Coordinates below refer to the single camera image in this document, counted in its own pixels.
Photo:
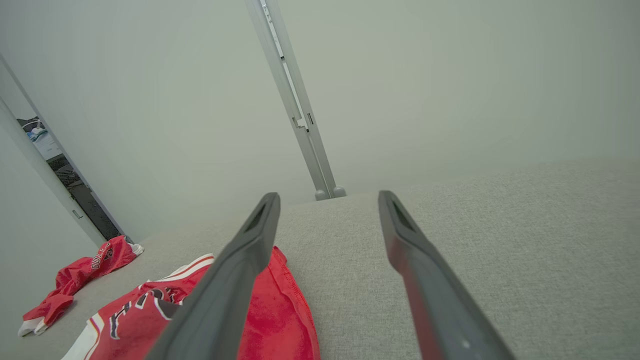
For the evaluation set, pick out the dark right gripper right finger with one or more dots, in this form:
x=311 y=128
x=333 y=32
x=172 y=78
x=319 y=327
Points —
x=440 y=310

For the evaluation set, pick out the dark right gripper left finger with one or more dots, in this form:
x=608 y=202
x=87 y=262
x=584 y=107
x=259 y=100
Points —
x=225 y=300

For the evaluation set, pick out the red jersey with striped trim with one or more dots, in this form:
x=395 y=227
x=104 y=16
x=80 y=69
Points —
x=280 y=310

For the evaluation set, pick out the red shorts with white panel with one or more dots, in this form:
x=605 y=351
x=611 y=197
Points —
x=75 y=277

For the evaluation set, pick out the grey fabric sofa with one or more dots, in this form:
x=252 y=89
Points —
x=525 y=250

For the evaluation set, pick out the light grey door frame strip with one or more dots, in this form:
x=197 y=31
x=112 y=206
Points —
x=62 y=200

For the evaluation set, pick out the grey metal partition post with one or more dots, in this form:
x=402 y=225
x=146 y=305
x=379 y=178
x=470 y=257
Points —
x=295 y=110

